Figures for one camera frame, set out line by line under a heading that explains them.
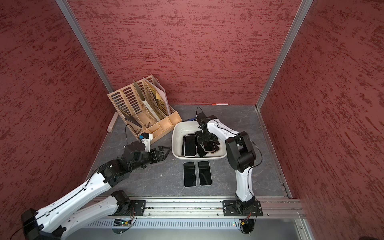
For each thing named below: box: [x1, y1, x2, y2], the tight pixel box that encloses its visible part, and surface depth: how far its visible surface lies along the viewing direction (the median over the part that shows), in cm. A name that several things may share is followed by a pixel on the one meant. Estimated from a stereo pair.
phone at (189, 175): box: [183, 161, 197, 188], surface depth 86 cm
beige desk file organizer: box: [107, 75, 182, 142], surface depth 102 cm
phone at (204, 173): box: [197, 160, 213, 187], surface depth 87 cm
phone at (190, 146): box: [184, 134, 197, 158], surface depth 95 cm
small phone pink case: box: [202, 141, 216, 153], surface depth 94 cm
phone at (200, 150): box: [196, 143, 208, 158], surface depth 94 cm
